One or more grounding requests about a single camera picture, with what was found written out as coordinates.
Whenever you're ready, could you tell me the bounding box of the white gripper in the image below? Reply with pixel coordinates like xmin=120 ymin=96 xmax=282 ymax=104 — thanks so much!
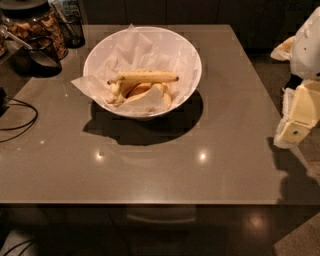
xmin=271 ymin=7 xmax=320 ymax=149

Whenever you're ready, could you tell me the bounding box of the white bowl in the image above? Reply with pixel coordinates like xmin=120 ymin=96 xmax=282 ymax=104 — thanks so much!
xmin=74 ymin=26 xmax=202 ymax=118

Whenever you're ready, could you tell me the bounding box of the middle orange-yellow banana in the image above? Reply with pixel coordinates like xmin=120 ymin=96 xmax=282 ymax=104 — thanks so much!
xmin=128 ymin=83 xmax=152 ymax=98

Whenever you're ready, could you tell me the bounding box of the white paper liner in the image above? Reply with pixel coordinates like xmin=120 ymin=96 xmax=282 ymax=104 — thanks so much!
xmin=72 ymin=25 xmax=202 ymax=120

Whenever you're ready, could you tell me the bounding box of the black mesh pen holder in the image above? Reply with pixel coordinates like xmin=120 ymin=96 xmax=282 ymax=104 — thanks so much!
xmin=51 ymin=0 xmax=85 ymax=49

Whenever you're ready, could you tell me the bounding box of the black mesh strainer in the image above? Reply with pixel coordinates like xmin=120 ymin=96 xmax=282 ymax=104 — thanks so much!
xmin=0 ymin=25 xmax=62 ymax=77

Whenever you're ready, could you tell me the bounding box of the glass jar with snacks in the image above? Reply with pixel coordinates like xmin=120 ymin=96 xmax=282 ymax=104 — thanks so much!
xmin=0 ymin=0 xmax=68 ymax=59

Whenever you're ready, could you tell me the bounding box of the black device at left edge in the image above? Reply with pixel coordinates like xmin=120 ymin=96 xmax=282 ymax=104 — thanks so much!
xmin=0 ymin=87 xmax=9 ymax=117

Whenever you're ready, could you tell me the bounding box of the black cable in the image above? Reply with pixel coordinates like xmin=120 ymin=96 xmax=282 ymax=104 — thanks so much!
xmin=0 ymin=95 xmax=39 ymax=144

